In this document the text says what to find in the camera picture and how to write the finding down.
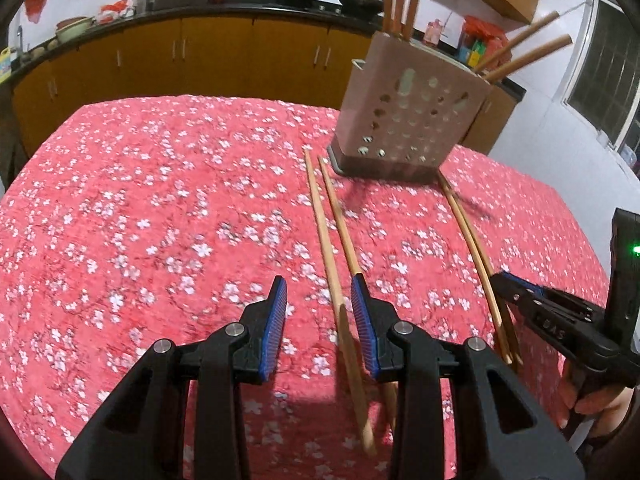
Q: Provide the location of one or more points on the blue and yellow box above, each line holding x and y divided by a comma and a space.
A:
470, 52

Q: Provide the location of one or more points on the black lidded wok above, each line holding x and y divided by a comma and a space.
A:
361, 1

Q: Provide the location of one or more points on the wooden base cabinets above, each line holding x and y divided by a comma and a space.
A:
225, 60

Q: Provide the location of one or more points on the person's right hand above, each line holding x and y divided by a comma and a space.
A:
600, 407

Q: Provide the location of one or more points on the yellow detergent bottle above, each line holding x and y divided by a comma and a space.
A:
5, 64

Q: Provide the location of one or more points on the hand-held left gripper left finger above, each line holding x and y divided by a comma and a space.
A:
275, 330

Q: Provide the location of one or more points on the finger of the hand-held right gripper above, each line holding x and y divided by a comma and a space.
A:
555, 317
525, 284

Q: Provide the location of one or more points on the orange plastic bag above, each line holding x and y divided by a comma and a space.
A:
115, 11

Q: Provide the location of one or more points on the beige perforated chopstick holder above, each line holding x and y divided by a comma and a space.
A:
400, 125

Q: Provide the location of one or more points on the pink bottle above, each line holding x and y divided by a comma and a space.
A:
435, 32

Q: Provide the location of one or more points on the barred window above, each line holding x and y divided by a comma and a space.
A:
607, 70

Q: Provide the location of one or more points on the red crumpled plastic bag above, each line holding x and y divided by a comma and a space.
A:
482, 27

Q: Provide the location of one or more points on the gas stove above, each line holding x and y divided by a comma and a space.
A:
327, 8

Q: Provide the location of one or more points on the red floral tablecloth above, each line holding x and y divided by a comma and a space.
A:
150, 235

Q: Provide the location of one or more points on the black kitchen countertop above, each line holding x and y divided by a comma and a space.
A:
240, 11

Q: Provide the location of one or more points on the stacked bowls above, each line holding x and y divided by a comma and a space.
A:
74, 30

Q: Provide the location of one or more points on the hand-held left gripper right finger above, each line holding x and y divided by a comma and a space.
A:
365, 330

